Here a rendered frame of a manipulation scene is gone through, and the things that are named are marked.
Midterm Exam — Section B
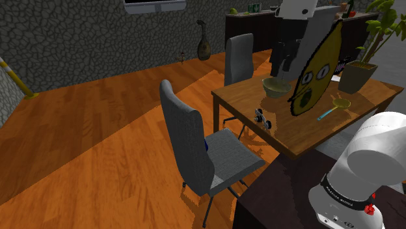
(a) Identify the window with grey frame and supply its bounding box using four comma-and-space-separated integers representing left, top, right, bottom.
122, 0, 187, 15

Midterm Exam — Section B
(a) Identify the yellow banana face figure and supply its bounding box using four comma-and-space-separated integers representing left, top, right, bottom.
288, 20, 344, 117

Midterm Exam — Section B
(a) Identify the yellow strainer with blue handle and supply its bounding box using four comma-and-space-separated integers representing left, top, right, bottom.
317, 98, 352, 122

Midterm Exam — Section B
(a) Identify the brown lute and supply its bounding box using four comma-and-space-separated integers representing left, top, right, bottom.
196, 20, 212, 61

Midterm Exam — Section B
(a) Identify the brown wooden table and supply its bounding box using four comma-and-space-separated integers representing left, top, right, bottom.
211, 72, 404, 160

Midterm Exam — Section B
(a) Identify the dark sideboard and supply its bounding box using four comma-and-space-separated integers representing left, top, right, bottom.
224, 0, 381, 63

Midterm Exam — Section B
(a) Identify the yellow and white pole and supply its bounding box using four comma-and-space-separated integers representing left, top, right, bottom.
0, 57, 40, 100

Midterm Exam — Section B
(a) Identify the green plant in grey pot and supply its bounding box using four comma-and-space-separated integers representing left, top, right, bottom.
337, 0, 406, 95

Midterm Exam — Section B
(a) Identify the dark robot stand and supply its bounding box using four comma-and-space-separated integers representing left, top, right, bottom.
232, 148, 406, 229

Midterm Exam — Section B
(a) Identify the silver tool with black wheels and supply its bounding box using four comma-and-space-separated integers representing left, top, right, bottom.
253, 108, 273, 130

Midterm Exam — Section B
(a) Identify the black box with purple marks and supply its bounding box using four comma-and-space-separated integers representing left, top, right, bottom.
335, 56, 353, 75

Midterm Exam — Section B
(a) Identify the olive green bowl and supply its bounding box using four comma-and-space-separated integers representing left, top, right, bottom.
262, 77, 293, 98

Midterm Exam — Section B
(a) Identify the grey chair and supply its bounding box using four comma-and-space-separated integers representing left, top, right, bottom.
159, 79, 267, 228
223, 33, 255, 141
290, 6, 342, 82

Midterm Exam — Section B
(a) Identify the small brown figure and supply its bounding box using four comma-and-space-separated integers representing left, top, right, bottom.
176, 50, 188, 66

